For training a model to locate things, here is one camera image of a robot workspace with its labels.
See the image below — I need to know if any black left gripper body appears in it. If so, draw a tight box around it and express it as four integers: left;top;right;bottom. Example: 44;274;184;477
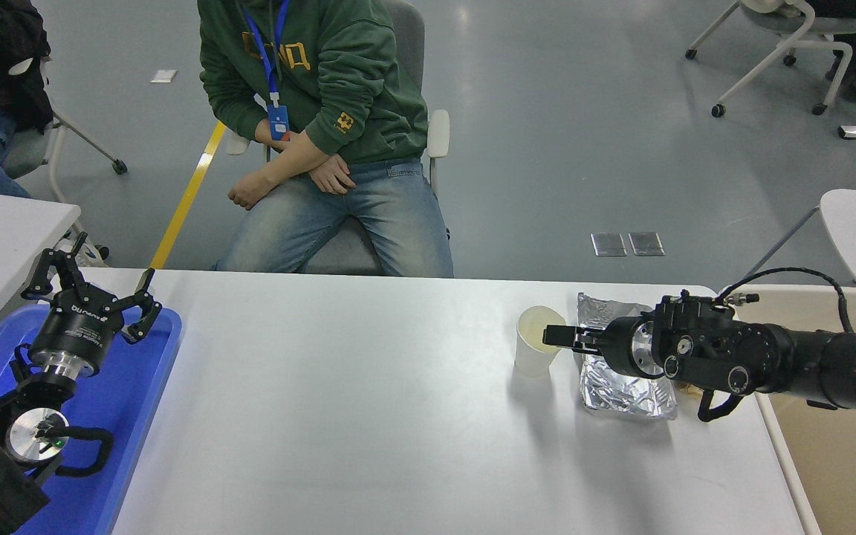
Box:
30;294;126;371

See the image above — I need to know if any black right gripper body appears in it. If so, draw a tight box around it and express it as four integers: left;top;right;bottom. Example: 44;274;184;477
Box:
605;316;646;378

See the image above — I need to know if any white paper cup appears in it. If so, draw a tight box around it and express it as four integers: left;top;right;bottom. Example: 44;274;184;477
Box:
515;305;568;377

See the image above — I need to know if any foil tray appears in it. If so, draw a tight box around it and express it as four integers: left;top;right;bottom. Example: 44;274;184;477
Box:
577;292;678;421

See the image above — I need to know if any person's left hand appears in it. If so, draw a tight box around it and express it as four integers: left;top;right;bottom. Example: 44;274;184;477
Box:
227;175;272;212

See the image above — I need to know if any person's right hand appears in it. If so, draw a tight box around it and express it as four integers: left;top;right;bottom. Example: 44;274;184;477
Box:
308;156;358;196

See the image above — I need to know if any blue plastic tray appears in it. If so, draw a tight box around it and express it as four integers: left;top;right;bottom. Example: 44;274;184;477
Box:
0;303;184;535

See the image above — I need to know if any metal floor outlet plate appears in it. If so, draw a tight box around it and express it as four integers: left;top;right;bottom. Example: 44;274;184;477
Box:
629;232;666;257
591;233;628;258

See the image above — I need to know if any yellow floor tape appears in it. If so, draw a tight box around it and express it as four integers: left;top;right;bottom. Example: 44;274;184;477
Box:
149;120;228;270

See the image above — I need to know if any grey white office chair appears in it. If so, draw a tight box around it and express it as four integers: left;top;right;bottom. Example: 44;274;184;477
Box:
225;0;451;277
3;56;129;267
684;0;856;118

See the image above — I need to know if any large pale bin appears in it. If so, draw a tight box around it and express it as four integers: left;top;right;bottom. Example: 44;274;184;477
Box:
718;285;856;535

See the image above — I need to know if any blue lanyard badge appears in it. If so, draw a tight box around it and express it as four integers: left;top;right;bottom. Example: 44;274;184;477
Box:
242;0;291;142

